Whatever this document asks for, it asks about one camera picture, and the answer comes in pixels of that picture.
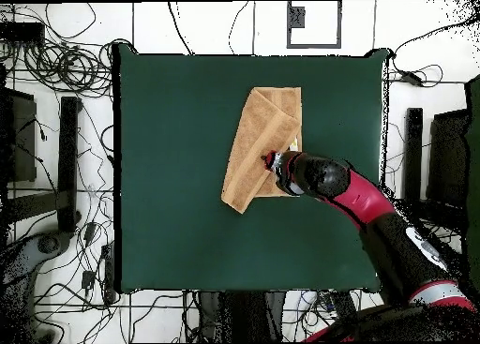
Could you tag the orange terry towel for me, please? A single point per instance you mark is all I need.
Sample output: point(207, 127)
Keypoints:
point(255, 141)

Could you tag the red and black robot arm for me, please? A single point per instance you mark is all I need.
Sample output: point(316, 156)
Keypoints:
point(360, 197)

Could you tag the flat black box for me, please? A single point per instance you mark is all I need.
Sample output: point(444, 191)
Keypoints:
point(22, 32)

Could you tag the dark green table cloth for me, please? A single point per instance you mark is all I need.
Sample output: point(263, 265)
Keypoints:
point(180, 216)

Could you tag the short black bar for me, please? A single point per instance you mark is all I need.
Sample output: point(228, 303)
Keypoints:
point(414, 152)

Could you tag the black power strip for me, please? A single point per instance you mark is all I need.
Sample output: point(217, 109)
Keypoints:
point(108, 272)

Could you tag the long black bar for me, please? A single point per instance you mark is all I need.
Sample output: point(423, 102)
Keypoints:
point(68, 164)

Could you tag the green cloth covered table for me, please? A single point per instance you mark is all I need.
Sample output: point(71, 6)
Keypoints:
point(474, 134)

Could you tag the black power adapter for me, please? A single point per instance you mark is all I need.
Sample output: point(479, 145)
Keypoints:
point(88, 280)

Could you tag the grey office chair base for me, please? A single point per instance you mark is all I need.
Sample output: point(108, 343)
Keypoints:
point(41, 246)

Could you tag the black cabinet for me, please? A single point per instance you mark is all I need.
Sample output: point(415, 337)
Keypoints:
point(20, 134)

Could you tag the grey square floor frame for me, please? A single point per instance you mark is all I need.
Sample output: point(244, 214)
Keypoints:
point(314, 45)

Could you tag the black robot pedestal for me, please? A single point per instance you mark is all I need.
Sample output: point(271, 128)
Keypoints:
point(240, 317)

